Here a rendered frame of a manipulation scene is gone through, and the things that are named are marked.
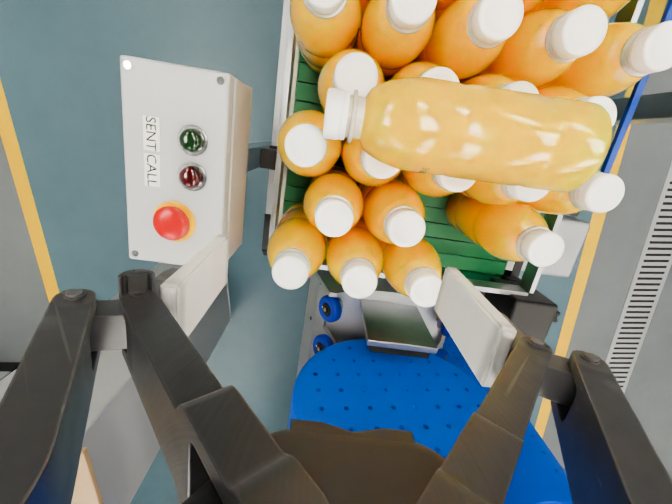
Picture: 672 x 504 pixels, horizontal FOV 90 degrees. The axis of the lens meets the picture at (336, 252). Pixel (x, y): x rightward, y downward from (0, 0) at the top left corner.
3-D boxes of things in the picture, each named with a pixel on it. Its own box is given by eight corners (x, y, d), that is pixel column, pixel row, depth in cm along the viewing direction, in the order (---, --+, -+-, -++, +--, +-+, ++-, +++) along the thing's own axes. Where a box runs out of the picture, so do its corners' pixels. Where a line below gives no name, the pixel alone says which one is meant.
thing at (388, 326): (357, 310, 59) (364, 354, 47) (360, 298, 58) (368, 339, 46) (413, 317, 59) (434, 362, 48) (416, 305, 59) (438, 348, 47)
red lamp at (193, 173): (181, 185, 34) (176, 187, 33) (181, 163, 34) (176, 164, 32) (203, 188, 34) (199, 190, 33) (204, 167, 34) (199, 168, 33)
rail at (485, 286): (274, 256, 53) (271, 263, 50) (275, 251, 53) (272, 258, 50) (517, 289, 55) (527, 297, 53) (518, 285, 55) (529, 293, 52)
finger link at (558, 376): (536, 372, 12) (612, 381, 13) (478, 306, 17) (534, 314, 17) (522, 404, 13) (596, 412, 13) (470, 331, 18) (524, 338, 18)
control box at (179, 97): (169, 233, 46) (126, 260, 36) (168, 73, 40) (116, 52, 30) (242, 244, 47) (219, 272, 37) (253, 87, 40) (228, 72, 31)
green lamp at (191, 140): (181, 150, 33) (176, 150, 32) (182, 126, 32) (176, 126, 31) (204, 153, 33) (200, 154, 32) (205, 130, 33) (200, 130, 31)
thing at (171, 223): (157, 235, 36) (152, 238, 35) (156, 202, 35) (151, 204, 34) (191, 240, 36) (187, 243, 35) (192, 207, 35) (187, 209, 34)
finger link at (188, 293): (178, 352, 14) (159, 350, 14) (227, 282, 20) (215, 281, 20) (178, 286, 13) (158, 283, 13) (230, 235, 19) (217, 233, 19)
